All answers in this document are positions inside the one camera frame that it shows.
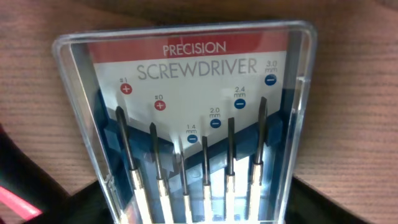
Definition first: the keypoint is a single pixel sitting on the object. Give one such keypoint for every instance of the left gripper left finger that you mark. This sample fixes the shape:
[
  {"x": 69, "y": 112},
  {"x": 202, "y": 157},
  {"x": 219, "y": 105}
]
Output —
[{"x": 87, "y": 206}]

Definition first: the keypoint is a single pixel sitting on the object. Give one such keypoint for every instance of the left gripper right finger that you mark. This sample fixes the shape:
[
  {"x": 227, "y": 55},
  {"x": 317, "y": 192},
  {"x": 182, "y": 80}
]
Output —
[{"x": 308, "y": 206}]

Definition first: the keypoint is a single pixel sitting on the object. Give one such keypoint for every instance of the red handled cutting pliers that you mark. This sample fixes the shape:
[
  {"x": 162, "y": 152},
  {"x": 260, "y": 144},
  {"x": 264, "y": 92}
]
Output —
[{"x": 25, "y": 187}]

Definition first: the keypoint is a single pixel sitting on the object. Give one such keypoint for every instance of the blue precision screwdriver set case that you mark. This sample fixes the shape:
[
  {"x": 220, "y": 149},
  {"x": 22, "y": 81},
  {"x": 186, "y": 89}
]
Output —
[{"x": 192, "y": 124}]

